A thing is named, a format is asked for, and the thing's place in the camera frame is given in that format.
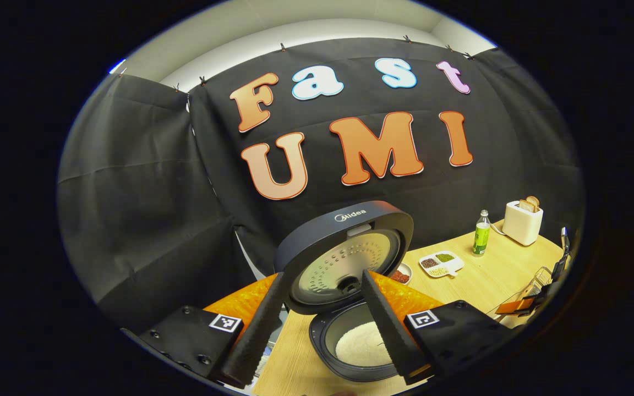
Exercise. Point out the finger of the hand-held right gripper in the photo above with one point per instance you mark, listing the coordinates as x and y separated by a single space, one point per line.
515 306

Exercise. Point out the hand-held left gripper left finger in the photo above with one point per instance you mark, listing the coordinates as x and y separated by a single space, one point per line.
256 335

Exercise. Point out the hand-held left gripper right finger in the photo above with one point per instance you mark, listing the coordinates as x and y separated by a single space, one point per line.
391 330

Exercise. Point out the white rice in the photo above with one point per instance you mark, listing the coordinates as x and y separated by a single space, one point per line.
361 344

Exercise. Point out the dark grey rice cooker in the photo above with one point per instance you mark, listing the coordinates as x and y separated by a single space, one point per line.
317 231

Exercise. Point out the red meat piece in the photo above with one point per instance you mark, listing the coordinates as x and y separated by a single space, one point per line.
399 276

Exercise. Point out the white toaster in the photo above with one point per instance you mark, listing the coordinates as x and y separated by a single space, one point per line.
522 226

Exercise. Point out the white round plate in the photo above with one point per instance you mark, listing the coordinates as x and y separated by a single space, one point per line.
406 269

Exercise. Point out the toast bread slices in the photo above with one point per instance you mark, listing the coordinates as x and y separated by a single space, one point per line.
529 204

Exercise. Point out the green drink bottle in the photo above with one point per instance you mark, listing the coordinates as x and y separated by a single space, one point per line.
481 239

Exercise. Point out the white divided grain dish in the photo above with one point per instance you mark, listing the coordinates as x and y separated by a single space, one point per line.
441 264

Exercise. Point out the black backdrop cloth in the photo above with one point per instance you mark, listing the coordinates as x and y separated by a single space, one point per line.
141 209

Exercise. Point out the row of cloth clips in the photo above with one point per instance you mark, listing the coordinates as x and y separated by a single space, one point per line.
282 47

